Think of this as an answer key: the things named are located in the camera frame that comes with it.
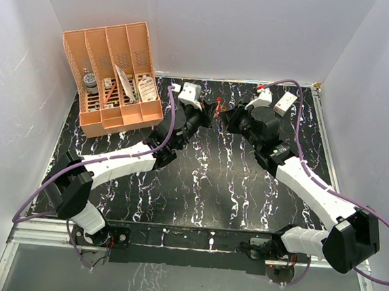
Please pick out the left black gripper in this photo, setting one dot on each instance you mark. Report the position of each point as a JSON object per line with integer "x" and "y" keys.
{"x": 207, "y": 112}

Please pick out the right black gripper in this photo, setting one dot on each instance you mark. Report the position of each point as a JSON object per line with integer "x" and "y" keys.
{"x": 234, "y": 115}

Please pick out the red key tag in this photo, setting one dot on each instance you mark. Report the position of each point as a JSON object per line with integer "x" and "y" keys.
{"x": 220, "y": 106}

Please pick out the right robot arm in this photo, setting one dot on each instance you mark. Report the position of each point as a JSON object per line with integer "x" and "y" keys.
{"x": 351, "y": 234}

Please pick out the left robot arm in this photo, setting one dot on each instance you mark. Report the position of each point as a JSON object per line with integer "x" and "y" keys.
{"x": 69, "y": 183}

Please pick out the small white red box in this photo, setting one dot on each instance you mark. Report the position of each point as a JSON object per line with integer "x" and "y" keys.
{"x": 284, "y": 103}

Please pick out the white labelled packet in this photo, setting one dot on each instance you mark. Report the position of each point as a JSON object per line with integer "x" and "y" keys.
{"x": 147, "y": 89}

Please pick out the white printed card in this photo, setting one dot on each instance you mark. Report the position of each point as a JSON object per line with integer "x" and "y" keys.
{"x": 127, "y": 82}

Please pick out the small beige box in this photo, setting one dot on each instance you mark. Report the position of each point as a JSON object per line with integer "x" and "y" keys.
{"x": 108, "y": 83}

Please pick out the orange plastic file organizer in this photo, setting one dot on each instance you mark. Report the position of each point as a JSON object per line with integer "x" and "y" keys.
{"x": 99, "y": 50}

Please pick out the grey round canister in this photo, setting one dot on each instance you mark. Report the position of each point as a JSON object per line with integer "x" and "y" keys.
{"x": 90, "y": 81}

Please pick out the black front base bar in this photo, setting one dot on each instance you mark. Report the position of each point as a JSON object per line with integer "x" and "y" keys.
{"x": 247, "y": 251}

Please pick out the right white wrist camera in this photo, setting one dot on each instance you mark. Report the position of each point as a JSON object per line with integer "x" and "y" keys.
{"x": 264, "y": 98}

